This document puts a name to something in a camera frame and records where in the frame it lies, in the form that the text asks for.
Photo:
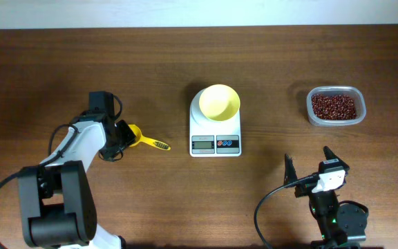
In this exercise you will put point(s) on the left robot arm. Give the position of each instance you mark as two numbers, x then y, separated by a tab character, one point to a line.
57	206

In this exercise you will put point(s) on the white digital kitchen scale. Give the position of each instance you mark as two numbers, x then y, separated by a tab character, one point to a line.
209	138

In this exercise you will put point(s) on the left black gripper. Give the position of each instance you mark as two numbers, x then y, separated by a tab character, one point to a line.
126	133

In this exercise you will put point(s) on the red beans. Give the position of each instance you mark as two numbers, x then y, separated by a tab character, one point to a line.
336	107

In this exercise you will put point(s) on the yellow measuring scoop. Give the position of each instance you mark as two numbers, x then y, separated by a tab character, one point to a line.
140	138

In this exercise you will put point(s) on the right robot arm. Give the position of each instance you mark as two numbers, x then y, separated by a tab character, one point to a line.
342	223

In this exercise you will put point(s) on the clear plastic container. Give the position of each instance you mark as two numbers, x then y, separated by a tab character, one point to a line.
350	91

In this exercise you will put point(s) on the yellow plastic bowl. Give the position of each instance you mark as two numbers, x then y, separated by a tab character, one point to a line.
219	102

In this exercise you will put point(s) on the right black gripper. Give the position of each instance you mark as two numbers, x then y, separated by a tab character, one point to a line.
307	188

